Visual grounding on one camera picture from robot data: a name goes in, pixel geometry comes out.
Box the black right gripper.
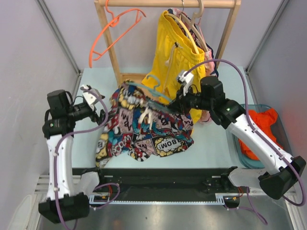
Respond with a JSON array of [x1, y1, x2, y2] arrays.
[[168, 84, 213, 115]]

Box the comic print shorts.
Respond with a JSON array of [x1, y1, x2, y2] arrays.
[[95, 80, 194, 168]]

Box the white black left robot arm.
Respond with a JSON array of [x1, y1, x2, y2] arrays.
[[38, 85, 108, 224]]

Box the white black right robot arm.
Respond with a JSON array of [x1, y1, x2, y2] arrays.
[[168, 75, 307, 206]]

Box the yellow shorts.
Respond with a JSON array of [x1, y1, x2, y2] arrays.
[[141, 10, 207, 124]]

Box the orange plastic hanger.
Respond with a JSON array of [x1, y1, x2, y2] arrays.
[[88, 0, 147, 69]]

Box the pink floral shorts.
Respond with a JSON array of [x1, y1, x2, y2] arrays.
[[167, 8, 220, 124]]

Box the beige hanger with metal hook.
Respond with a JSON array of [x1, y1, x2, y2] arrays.
[[178, 0, 208, 52]]

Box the beige wooden hanger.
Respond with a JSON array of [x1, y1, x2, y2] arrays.
[[165, 13, 199, 54]]

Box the orange garment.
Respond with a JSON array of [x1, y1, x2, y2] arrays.
[[238, 108, 282, 161]]

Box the teal plastic basket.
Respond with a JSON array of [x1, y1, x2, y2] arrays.
[[226, 104, 291, 169]]

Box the wooden clothes rack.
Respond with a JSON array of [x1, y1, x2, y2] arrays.
[[94, 0, 242, 87]]

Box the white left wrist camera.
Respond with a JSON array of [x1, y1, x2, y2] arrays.
[[80, 84, 103, 106]]

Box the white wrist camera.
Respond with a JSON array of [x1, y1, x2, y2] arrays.
[[176, 70, 194, 96], [80, 84, 103, 106]]

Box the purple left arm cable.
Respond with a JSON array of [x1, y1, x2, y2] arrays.
[[54, 87, 108, 230]]

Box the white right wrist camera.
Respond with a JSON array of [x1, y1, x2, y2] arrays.
[[176, 70, 194, 96]]

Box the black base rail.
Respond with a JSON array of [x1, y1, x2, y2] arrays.
[[72, 168, 240, 202]]

